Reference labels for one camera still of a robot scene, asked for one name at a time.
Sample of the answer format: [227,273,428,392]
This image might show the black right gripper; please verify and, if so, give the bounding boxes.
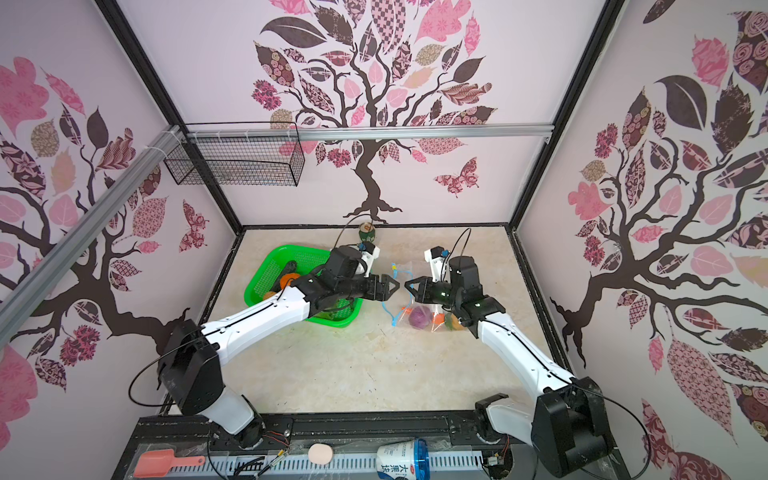
[405,276,462,310]

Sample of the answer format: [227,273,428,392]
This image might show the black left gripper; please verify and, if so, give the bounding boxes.
[337,273,400,301]

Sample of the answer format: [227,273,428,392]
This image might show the clear zip top bag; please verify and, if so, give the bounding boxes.
[382,257,464,333]

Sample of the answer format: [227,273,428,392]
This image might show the purple onion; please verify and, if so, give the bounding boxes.
[408,305,433,330]

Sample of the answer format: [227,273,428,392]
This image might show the yellow potato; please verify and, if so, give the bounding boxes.
[443,312,465,331]

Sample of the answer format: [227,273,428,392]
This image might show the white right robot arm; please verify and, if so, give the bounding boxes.
[405,247,615,478]

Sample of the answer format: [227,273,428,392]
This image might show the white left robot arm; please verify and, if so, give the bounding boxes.
[157,242,400,449]

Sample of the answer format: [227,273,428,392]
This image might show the green cabbage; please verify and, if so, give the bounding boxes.
[317,301,354,321]

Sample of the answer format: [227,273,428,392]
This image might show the green plastic basket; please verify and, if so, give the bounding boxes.
[243,245,362,328]

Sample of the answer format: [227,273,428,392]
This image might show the white blue cup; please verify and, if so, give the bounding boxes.
[375,438,431,480]

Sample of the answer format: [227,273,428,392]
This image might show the beige egg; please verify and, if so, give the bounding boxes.
[307,443,334,466]

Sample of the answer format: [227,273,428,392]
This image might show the pink plastic scoop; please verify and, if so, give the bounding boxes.
[133,449,206,479]

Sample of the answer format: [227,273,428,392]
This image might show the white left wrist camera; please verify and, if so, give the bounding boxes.
[358,241,380,277]

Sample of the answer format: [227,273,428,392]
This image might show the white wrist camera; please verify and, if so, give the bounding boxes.
[358,241,380,277]
[424,246,450,282]

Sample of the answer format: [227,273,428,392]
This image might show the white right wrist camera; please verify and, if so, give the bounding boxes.
[424,246,450,282]

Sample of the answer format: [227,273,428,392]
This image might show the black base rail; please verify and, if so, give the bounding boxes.
[112,410,545,479]

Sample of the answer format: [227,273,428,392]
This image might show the black wire basket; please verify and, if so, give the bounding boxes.
[164,120,305,187]

